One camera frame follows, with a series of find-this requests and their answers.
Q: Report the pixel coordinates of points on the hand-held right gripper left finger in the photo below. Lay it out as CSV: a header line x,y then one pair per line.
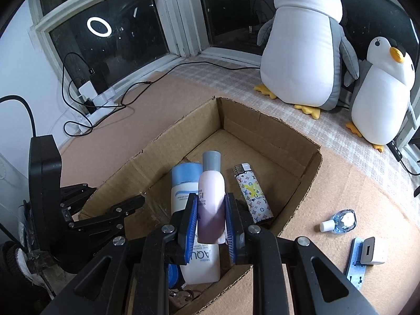
x,y
190,233

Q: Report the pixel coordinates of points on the white power strip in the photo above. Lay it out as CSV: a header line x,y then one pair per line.
x,y
105,100

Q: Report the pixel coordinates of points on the flat blue plastic case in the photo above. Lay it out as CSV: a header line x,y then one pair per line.
x,y
356,275

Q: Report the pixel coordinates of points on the black power adapter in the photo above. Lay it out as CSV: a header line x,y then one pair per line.
x,y
98,78

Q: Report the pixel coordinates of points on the small pink bottle grey cap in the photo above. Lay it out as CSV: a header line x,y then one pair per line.
x,y
211,190

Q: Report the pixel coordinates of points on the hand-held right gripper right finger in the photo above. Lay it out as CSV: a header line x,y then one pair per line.
x,y
230,233

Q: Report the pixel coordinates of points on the tan felt mat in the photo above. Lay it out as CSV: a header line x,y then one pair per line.
x,y
328,187

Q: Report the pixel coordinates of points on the small clear blue dropper bottle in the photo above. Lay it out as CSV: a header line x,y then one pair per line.
x,y
344,221

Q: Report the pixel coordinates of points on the white checked cloth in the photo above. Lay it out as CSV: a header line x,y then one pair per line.
x,y
229,75

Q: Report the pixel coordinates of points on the large penguin plush toy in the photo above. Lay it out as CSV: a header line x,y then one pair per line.
x,y
295,55

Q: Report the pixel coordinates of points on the patterned lighter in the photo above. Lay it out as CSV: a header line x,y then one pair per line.
x,y
252,193

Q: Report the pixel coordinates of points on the white plug charger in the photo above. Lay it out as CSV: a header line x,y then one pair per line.
x,y
375,251

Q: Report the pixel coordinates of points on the white power adapter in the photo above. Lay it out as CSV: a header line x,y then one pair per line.
x,y
87,88

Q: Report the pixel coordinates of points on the round blue tape measure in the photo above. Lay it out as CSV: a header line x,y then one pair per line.
x,y
173,275

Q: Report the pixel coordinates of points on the cardboard box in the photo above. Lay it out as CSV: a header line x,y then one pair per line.
x,y
262,137

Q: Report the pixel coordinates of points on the small penguin plush toy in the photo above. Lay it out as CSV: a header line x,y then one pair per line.
x,y
377,105

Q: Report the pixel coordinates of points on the white sunscreen bottle blue cap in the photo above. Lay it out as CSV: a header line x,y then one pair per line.
x,y
183,187

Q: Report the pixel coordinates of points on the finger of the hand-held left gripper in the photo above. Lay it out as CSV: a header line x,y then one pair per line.
x,y
77,192
115,211

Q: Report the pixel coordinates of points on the black power strip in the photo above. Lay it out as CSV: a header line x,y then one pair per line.
x,y
397,152

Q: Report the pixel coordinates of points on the white window frame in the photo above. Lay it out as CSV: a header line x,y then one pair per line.
x,y
177,23

